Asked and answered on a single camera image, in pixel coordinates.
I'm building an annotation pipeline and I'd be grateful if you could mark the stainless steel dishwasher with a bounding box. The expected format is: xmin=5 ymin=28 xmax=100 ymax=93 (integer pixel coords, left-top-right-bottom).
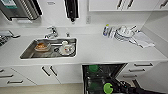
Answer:
xmin=81 ymin=63 xmax=128 ymax=94

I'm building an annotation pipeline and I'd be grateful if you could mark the bright green bowl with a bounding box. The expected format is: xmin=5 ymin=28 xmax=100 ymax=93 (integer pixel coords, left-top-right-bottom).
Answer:
xmin=88 ymin=64 xmax=100 ymax=73

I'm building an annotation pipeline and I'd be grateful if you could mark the white drawer stack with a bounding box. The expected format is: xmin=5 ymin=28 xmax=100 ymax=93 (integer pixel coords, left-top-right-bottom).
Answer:
xmin=116 ymin=60 xmax=156 ymax=84
xmin=0 ymin=66 xmax=37 ymax=88

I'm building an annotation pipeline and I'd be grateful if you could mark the white cloth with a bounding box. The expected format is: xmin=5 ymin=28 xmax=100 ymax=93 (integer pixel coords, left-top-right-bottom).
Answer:
xmin=129 ymin=31 xmax=157 ymax=49

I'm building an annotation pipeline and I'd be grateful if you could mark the stack of white dishes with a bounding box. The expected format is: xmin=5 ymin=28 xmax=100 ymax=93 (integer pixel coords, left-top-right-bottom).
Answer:
xmin=114 ymin=25 xmax=138 ymax=43

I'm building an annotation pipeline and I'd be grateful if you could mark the white container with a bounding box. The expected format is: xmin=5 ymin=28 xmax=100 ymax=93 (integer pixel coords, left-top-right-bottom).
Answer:
xmin=109 ymin=27 xmax=116 ymax=39

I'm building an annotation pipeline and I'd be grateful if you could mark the blue dish soap bottle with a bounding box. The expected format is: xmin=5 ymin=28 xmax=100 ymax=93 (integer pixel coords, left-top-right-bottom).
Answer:
xmin=102 ymin=23 xmax=111 ymax=38

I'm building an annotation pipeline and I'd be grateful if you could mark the white two-door sink cabinet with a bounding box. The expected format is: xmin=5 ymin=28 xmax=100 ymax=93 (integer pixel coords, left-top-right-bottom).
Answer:
xmin=11 ymin=63 xmax=84 ymax=86

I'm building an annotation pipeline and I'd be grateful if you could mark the white plate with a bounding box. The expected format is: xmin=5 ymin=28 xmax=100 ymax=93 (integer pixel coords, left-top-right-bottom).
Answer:
xmin=59 ymin=44 xmax=76 ymax=56

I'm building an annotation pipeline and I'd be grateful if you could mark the small chrome sink knob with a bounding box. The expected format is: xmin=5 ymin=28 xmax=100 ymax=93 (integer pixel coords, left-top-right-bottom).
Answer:
xmin=65 ymin=31 xmax=71 ymax=38

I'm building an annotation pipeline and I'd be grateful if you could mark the black soap dispenser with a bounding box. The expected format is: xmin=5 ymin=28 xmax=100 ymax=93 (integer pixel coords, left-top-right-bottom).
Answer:
xmin=63 ymin=0 xmax=81 ymax=24

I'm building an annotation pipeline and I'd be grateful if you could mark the steel sink basin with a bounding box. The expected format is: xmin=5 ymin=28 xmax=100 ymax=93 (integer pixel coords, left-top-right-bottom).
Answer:
xmin=19 ymin=37 xmax=78 ymax=60

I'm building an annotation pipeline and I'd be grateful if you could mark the black utensil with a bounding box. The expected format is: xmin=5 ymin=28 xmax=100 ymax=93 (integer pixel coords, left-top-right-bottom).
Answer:
xmin=8 ymin=30 xmax=22 ymax=39

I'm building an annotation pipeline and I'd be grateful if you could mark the grey paper towel dispenser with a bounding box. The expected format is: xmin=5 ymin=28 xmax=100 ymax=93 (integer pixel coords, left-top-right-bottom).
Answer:
xmin=0 ymin=0 xmax=44 ymax=21

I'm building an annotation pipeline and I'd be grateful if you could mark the white wall outlet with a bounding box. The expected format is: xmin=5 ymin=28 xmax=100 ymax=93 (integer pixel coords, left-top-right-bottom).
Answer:
xmin=85 ymin=15 xmax=92 ymax=24

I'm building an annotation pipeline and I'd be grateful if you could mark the white wall cabinet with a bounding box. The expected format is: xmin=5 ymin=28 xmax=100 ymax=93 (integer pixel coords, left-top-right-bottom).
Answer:
xmin=88 ymin=0 xmax=168 ymax=13

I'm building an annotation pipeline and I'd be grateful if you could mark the small wall label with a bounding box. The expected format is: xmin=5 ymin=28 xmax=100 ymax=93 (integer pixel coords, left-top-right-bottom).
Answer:
xmin=47 ymin=1 xmax=56 ymax=6

